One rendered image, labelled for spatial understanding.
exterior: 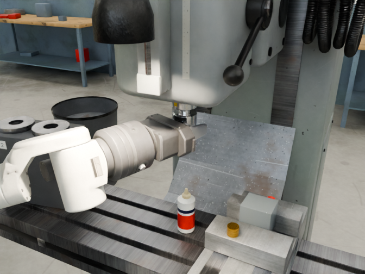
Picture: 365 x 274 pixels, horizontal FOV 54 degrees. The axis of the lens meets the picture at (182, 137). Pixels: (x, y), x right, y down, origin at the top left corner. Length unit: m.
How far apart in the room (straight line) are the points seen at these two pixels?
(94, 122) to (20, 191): 2.00
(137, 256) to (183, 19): 0.49
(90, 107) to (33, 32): 4.30
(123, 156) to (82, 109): 2.42
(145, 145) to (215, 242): 0.23
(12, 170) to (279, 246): 0.45
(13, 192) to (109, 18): 0.29
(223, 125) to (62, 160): 0.62
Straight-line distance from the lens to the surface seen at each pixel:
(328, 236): 2.53
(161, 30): 0.54
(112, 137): 0.57
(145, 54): 0.55
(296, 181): 1.10
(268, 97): 1.02
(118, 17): 0.41
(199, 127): 0.68
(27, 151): 0.55
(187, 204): 0.81
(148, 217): 0.91
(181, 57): 0.56
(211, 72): 0.55
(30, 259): 2.39
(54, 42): 6.85
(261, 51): 0.72
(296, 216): 0.76
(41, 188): 0.98
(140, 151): 0.59
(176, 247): 0.82
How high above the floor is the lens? 1.51
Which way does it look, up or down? 24 degrees down
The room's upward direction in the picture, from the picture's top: straight up
